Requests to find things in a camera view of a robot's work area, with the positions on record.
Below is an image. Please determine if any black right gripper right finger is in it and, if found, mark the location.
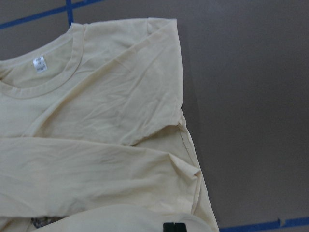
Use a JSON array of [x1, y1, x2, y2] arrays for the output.
[[174, 223, 186, 232]]

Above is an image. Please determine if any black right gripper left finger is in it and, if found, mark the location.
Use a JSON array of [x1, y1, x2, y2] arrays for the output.
[[163, 223, 175, 232]]

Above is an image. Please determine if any beige long-sleeve printed shirt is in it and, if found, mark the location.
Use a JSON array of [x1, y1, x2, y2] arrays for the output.
[[0, 18, 219, 232]]

